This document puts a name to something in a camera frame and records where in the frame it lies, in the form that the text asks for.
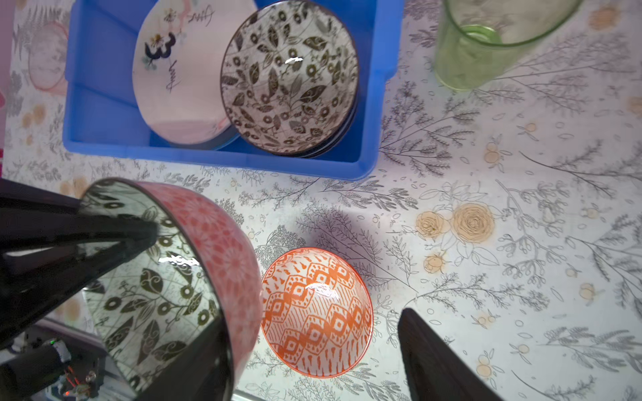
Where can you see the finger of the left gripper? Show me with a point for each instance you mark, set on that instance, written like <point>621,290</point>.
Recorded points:
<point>41,224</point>
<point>35,284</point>

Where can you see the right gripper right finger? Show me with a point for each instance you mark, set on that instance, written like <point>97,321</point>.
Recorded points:
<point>433,370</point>

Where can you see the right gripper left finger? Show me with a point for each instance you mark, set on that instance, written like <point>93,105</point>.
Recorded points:
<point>204,371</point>

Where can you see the blue zigzag pattern bowl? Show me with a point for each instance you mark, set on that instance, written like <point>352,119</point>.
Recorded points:
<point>317,314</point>

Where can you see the cream blossom pattern plate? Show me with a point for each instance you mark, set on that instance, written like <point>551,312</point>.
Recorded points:
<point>177,67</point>

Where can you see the green glass cup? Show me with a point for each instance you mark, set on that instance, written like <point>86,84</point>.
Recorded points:
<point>479,40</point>

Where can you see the pink glass cup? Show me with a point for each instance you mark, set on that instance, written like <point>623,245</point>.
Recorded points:
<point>47,59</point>

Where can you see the green flower pattern plate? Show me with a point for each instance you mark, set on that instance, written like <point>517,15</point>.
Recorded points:
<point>225,138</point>

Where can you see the blue plastic bin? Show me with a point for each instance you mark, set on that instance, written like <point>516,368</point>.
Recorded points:
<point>102,116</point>

